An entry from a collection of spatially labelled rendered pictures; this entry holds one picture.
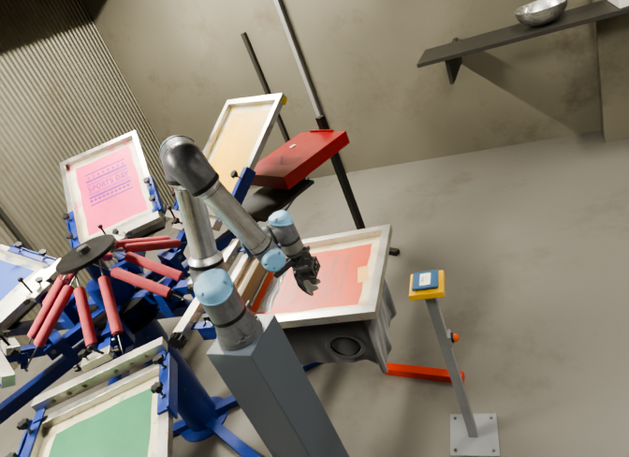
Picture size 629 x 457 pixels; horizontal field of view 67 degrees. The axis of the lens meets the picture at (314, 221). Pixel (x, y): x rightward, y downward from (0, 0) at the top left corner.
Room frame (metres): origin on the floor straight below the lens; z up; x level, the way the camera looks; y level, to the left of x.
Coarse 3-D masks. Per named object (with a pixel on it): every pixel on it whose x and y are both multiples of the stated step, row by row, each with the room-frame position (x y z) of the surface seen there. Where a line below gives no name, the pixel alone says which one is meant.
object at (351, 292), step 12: (348, 276) 1.68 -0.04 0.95; (264, 288) 1.85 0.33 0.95; (348, 288) 1.60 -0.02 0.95; (360, 288) 1.57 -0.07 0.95; (276, 300) 1.73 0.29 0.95; (324, 300) 1.59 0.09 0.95; (336, 300) 1.56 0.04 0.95; (348, 300) 1.53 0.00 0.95; (264, 312) 1.68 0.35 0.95; (276, 312) 1.64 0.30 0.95; (288, 312) 1.61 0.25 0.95
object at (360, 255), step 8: (344, 248) 1.90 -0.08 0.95; (352, 248) 1.88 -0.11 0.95; (360, 248) 1.85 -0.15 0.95; (368, 248) 1.82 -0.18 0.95; (312, 256) 1.96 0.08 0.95; (320, 256) 1.93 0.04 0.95; (328, 256) 1.90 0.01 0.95; (336, 256) 1.87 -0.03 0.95; (352, 256) 1.82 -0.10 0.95; (360, 256) 1.79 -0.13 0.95; (368, 256) 1.77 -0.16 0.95; (352, 264) 1.75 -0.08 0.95; (360, 264) 1.73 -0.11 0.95; (288, 272) 1.90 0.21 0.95; (352, 272) 1.70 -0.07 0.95
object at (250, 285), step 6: (258, 264) 1.91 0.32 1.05; (252, 270) 1.87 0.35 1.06; (258, 270) 1.89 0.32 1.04; (264, 270) 1.92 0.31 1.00; (252, 276) 1.83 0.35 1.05; (258, 276) 1.87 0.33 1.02; (246, 282) 1.79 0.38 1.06; (252, 282) 1.81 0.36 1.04; (258, 282) 1.85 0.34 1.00; (246, 288) 1.75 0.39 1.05; (252, 288) 1.79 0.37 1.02; (240, 294) 1.72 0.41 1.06; (246, 294) 1.74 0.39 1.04; (252, 294) 1.77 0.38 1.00; (246, 300) 1.72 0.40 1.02
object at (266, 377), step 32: (224, 352) 1.21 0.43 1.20; (256, 352) 1.17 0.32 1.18; (288, 352) 1.27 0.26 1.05; (256, 384) 1.17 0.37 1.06; (288, 384) 1.21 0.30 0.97; (256, 416) 1.21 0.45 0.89; (288, 416) 1.15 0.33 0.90; (320, 416) 1.26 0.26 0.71; (288, 448) 1.18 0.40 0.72; (320, 448) 1.20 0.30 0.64
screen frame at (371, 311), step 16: (304, 240) 2.07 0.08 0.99; (320, 240) 2.00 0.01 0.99; (336, 240) 1.97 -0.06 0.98; (352, 240) 1.94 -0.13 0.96; (384, 240) 1.78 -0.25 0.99; (384, 256) 1.67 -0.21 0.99; (240, 272) 2.04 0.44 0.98; (384, 272) 1.59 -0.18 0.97; (368, 304) 1.41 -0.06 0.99; (288, 320) 1.51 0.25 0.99; (304, 320) 1.48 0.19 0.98; (320, 320) 1.46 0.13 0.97; (336, 320) 1.43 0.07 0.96; (352, 320) 1.40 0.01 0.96
